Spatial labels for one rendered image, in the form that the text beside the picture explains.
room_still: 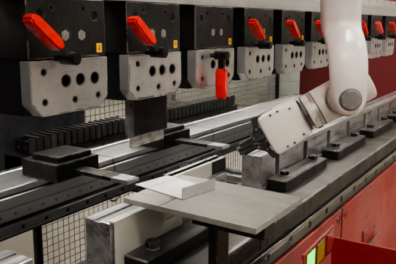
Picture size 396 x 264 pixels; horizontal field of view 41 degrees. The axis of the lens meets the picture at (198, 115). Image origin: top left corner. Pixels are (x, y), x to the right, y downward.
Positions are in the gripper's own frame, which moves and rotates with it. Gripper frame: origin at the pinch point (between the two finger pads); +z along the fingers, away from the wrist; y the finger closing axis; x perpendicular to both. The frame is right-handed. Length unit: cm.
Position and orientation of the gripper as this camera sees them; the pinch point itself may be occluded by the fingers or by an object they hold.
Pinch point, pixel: (246, 147)
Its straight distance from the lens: 124.3
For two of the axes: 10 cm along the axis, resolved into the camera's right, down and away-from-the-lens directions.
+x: -0.6, 1.6, -9.9
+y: -5.0, -8.6, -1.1
